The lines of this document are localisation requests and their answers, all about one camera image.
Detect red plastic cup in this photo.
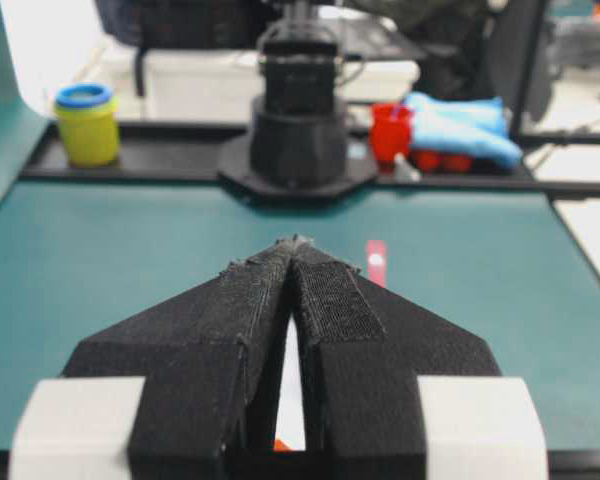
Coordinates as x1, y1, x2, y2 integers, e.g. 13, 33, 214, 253
369, 103, 413, 172

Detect yellow jar with blue lid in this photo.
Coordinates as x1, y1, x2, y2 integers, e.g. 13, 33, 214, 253
53, 83, 120, 168

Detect blue cloth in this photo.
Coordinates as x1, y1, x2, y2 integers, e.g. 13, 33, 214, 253
403, 91, 523, 170

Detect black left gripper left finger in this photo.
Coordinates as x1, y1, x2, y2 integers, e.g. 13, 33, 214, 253
63, 240, 293, 479

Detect red tape marker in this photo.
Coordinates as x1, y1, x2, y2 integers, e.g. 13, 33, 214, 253
366, 240, 388, 287

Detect red block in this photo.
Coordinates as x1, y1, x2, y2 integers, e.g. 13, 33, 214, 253
274, 438, 291, 452

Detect red round objects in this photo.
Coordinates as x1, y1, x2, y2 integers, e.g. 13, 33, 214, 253
411, 150, 473, 174

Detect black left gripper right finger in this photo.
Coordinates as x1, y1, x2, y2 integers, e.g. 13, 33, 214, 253
289, 243, 501, 479

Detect white bowl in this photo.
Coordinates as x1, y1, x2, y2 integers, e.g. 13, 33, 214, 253
275, 320, 306, 451

